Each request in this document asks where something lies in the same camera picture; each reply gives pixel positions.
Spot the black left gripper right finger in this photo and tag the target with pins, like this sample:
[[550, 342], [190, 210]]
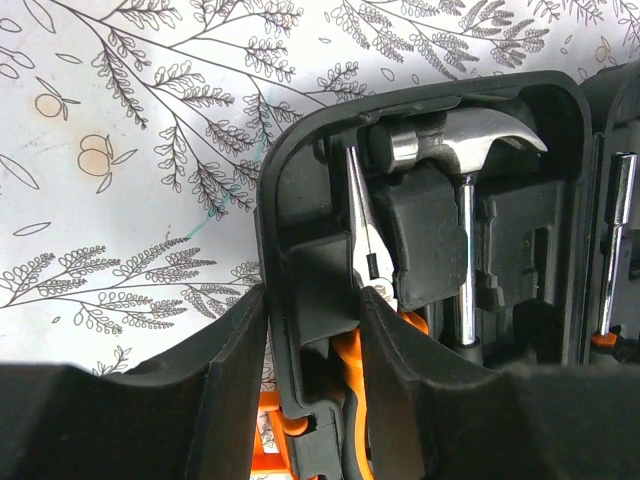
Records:
[[435, 415]]

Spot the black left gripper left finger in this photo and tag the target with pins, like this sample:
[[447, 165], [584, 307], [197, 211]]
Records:
[[189, 412]]

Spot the orange black pliers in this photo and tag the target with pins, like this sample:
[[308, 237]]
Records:
[[372, 271]]

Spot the black plastic tool case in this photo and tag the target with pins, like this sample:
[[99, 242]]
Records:
[[539, 239]]

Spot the steel claw hammer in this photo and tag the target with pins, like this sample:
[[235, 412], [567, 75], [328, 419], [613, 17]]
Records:
[[459, 141]]

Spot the large black handled screwdriver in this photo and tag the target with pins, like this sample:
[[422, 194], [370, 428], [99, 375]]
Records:
[[617, 214]]

